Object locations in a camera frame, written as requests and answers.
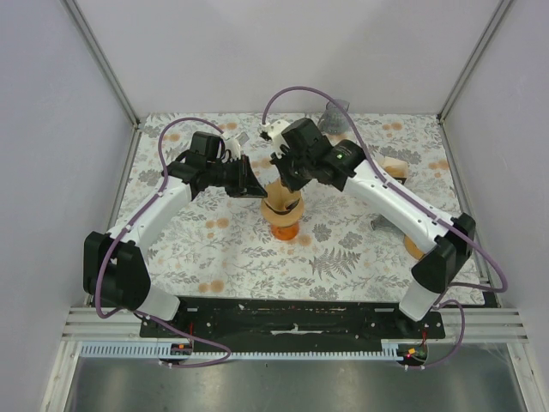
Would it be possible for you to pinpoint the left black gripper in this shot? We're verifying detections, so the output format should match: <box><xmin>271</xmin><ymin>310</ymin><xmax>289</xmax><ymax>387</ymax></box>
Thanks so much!
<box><xmin>207</xmin><ymin>155</ymin><xmax>268</xmax><ymax>199</ymax></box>

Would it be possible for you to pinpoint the grey glass carafe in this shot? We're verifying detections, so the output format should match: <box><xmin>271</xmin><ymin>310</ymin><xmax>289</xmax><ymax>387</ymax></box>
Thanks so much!
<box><xmin>317</xmin><ymin>99</ymin><xmax>350</xmax><ymax>135</ymax></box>

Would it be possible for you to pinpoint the brown paper coffee filter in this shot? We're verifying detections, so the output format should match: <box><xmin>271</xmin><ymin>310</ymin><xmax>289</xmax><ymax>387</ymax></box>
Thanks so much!
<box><xmin>264</xmin><ymin>179</ymin><xmax>301</xmax><ymax>212</ymax></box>

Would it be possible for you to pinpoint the wooden ring dripper stand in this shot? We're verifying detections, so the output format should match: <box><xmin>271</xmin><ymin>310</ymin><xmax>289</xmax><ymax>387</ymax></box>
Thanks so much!
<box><xmin>260</xmin><ymin>195</ymin><xmax>305</xmax><ymax>227</ymax></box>

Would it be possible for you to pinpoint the orange glass carafe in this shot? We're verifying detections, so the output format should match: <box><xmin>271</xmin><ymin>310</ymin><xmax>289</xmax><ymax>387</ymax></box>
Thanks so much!
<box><xmin>270</xmin><ymin>222</ymin><xmax>299</xmax><ymax>241</ymax></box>

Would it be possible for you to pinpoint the orange coffee filter box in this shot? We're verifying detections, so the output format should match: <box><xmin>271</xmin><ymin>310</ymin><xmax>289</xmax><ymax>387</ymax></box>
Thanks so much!
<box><xmin>378</xmin><ymin>156</ymin><xmax>409</xmax><ymax>185</ymax></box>

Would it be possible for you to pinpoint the grey glass dripper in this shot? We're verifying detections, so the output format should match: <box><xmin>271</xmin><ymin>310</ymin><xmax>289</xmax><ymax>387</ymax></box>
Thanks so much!
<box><xmin>371</xmin><ymin>215</ymin><xmax>400</xmax><ymax>233</ymax></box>

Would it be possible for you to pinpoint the blue glass dripper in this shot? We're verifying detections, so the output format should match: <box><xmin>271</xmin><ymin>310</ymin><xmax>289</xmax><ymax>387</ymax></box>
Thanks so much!
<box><xmin>274</xmin><ymin>199</ymin><xmax>300</xmax><ymax>215</ymax></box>

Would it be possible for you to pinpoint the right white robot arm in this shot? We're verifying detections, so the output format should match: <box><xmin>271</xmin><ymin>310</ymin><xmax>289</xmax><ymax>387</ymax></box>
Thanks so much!
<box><xmin>261</xmin><ymin>118</ymin><xmax>476</xmax><ymax>338</ymax></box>

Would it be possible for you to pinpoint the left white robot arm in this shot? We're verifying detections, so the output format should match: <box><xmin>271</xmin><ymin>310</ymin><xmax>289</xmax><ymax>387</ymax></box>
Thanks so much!
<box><xmin>83</xmin><ymin>131</ymin><xmax>267</xmax><ymax>337</ymax></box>

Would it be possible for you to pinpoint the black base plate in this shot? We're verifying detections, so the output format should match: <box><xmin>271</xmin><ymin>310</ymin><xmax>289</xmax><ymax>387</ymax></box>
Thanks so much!
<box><xmin>139</xmin><ymin>293</ymin><xmax>445</xmax><ymax>354</ymax></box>

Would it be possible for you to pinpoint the white cable duct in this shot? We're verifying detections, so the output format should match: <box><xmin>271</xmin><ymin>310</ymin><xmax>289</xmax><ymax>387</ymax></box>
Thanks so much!
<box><xmin>80</xmin><ymin>341</ymin><xmax>404</xmax><ymax>361</ymax></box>

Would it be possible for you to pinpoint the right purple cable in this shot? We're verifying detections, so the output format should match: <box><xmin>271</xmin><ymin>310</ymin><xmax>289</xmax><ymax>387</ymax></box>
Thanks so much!
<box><xmin>261</xmin><ymin>86</ymin><xmax>509</xmax><ymax>370</ymax></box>

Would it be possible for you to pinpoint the aluminium frame rail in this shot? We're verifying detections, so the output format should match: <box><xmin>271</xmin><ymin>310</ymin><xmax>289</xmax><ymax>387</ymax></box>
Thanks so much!
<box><xmin>440</xmin><ymin>308</ymin><xmax>528</xmax><ymax>343</ymax></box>

